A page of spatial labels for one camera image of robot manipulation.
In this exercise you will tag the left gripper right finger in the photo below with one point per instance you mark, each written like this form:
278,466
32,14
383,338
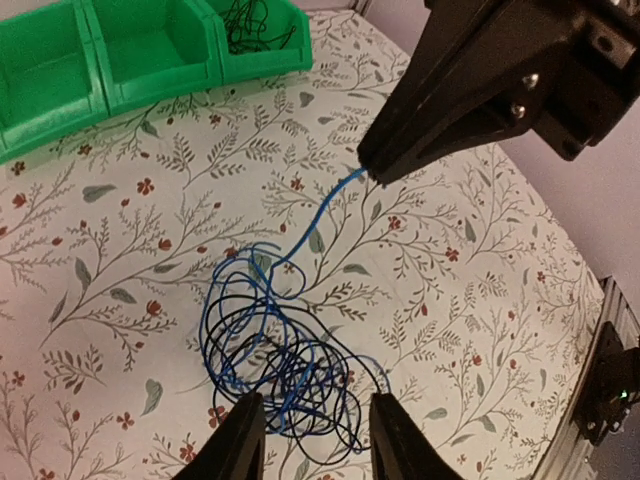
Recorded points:
399,450

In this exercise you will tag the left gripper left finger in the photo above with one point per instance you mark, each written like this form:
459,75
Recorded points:
236,450

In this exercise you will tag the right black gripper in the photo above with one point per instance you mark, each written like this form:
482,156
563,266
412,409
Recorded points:
487,71

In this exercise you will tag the floral table mat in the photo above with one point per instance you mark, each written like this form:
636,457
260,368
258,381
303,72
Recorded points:
457,281

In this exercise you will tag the right green bin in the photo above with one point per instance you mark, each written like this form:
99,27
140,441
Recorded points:
259,39

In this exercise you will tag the green bin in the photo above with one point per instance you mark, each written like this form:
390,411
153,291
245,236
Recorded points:
50,79
259,39
149,51

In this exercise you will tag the middle green bin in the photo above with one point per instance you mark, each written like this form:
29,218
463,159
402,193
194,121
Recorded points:
149,51

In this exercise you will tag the left green bin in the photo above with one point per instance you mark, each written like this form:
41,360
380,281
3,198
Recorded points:
50,79

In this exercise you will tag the front aluminium rail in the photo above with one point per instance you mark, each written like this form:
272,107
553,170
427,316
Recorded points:
570,455

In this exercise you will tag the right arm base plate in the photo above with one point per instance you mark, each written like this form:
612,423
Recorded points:
611,388

